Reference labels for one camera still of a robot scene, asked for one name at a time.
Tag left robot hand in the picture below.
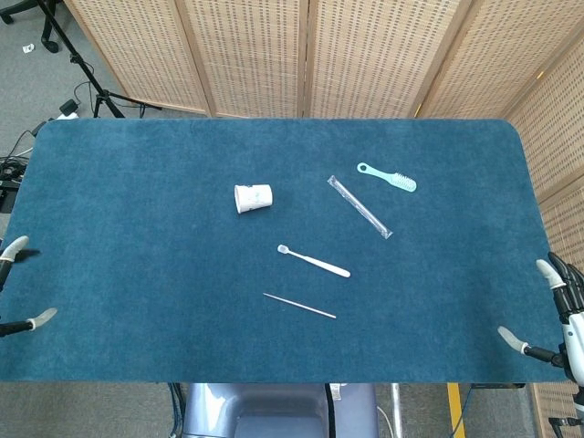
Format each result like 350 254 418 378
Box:
0 235 58 339

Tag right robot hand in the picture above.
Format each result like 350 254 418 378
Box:
496 251 584 384

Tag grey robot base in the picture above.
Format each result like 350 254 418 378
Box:
181 382 381 438

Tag yellow floor tape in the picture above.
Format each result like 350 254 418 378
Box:
446 382 466 438

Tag black tripod stand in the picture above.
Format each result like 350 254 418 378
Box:
35 0 162 120

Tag teal small brush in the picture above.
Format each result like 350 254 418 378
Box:
356 162 418 193

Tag wrapped clear straw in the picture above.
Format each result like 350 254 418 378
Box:
326 174 394 240

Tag black office chair base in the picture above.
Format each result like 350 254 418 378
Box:
0 0 61 53

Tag white paper cup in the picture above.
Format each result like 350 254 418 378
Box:
234 182 275 214

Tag white plastic spoon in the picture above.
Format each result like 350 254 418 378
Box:
276 244 352 279

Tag blue table cloth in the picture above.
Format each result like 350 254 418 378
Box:
0 118 568 384

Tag thin white stick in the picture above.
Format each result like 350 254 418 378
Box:
263 292 338 319

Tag bamboo folding screen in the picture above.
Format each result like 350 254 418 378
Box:
63 0 584 438

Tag black cable bundle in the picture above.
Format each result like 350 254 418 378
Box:
0 119 48 215

